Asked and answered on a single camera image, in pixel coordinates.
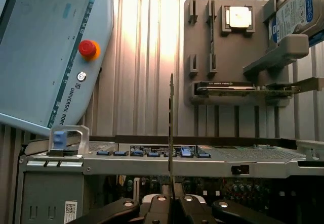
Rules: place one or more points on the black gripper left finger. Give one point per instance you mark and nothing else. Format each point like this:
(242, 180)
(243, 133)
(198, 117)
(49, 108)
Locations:
(154, 208)

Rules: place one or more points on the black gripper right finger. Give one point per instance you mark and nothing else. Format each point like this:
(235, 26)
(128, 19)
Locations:
(192, 208)

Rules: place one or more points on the RAM stick in rack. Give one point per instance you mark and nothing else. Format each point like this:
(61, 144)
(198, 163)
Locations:
(212, 39)

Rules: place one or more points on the grey open PC case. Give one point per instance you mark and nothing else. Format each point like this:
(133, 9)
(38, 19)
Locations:
(162, 168)

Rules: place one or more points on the black graphics card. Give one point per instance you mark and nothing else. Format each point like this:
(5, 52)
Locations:
(243, 88)

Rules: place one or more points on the grey parts rack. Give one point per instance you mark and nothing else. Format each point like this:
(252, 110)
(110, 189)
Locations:
(227, 52)

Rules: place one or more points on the grey teach pendant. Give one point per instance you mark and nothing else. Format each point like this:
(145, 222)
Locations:
(48, 54)

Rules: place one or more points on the silver CPU chip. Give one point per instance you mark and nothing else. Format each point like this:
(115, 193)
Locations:
(238, 17)

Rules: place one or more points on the hard disk with blue label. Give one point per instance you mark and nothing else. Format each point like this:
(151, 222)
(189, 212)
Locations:
(293, 11)

